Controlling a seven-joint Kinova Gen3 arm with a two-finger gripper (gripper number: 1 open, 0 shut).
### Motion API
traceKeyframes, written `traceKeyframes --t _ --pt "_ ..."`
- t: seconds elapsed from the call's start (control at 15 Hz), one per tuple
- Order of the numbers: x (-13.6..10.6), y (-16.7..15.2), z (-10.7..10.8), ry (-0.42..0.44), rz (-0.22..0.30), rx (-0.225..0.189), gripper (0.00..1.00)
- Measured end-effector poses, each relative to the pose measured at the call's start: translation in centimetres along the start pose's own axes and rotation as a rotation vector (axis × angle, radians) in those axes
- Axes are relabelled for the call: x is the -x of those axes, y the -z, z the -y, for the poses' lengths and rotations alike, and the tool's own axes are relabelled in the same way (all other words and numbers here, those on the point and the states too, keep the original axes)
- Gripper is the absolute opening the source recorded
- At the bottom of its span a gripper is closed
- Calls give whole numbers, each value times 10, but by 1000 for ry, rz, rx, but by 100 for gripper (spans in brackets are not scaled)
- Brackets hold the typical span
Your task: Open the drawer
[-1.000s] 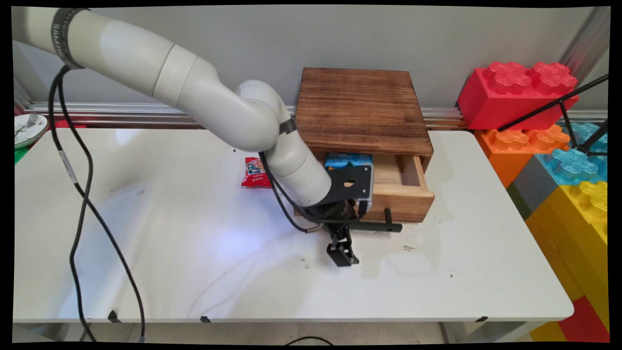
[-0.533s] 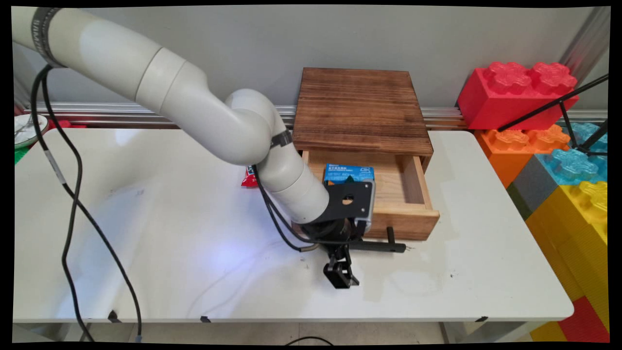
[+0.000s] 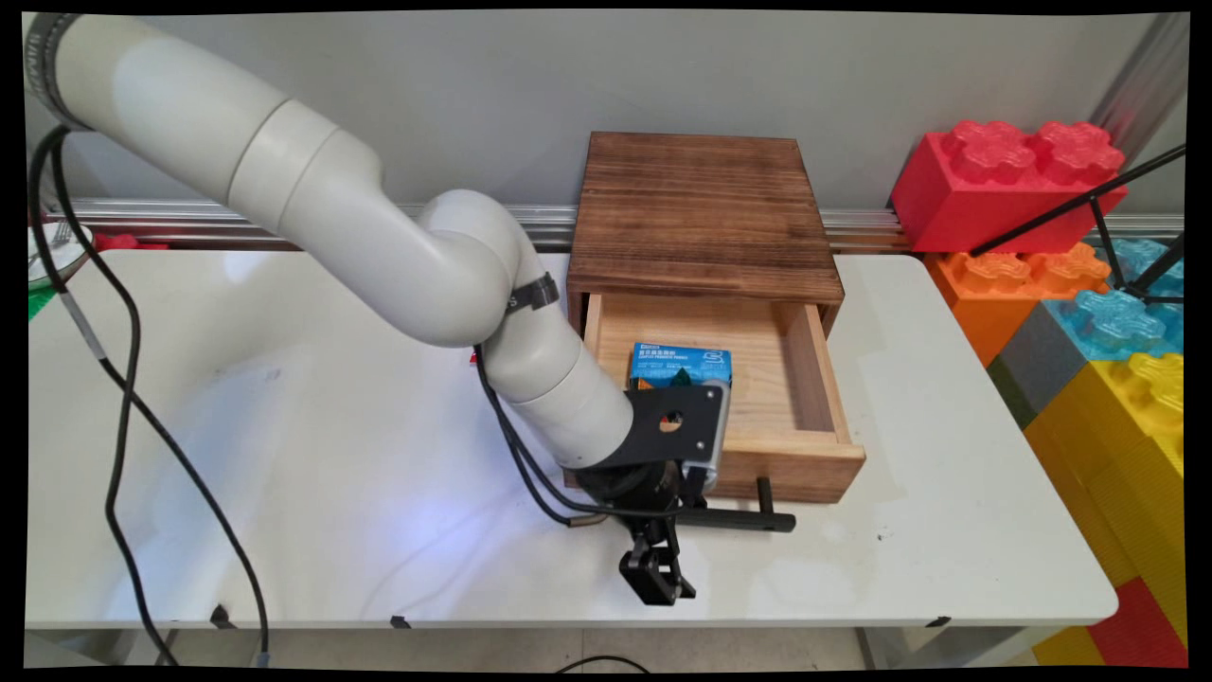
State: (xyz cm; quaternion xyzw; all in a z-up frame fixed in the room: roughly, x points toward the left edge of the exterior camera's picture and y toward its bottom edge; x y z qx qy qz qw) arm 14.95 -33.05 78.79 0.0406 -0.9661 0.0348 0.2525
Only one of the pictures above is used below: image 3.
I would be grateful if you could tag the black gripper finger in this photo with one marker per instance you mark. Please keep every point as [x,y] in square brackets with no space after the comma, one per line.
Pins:
[674,568]
[642,568]

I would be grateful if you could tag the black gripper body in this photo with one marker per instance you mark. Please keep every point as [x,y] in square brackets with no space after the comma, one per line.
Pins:
[630,488]

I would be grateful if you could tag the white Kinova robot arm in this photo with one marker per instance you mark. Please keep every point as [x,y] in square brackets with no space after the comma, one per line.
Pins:
[312,208]

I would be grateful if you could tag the blue carton box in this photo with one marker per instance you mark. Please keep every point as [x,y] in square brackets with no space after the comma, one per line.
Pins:
[682,365]

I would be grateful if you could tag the big grey toy brick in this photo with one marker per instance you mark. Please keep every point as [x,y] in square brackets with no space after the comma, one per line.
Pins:
[1037,360]

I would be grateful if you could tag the big orange toy brick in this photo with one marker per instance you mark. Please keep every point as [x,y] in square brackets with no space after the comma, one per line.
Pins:
[1004,294]

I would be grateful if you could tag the big yellow toy brick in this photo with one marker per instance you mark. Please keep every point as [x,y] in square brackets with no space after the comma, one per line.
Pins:
[1122,474]

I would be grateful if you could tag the flat red toy brick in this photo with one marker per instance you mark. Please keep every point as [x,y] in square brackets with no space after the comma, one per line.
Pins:
[1141,630]

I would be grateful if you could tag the big red toy brick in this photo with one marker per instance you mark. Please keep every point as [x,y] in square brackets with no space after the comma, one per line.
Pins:
[1004,189]

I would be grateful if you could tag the big blue toy brick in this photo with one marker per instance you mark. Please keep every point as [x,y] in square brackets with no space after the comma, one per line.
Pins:
[1122,317]

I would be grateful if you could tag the black tripod stand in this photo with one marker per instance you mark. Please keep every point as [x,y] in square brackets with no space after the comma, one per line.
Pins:
[1103,213]

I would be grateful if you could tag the white plate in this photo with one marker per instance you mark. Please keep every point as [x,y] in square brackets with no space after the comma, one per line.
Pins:
[76,256]

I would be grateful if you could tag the green toy plate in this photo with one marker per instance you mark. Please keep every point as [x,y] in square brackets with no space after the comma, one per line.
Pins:
[40,300]

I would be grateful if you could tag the silver fork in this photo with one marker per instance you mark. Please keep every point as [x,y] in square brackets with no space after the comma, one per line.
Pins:
[62,232]

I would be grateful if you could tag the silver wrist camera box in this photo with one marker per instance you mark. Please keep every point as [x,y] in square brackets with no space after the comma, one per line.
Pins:
[715,440]

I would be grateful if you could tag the aluminium frame rail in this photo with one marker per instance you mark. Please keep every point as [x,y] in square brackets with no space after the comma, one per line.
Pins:
[900,227]

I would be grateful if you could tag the aluminium frame post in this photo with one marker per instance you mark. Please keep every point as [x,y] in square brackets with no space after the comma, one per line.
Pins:
[1141,80]

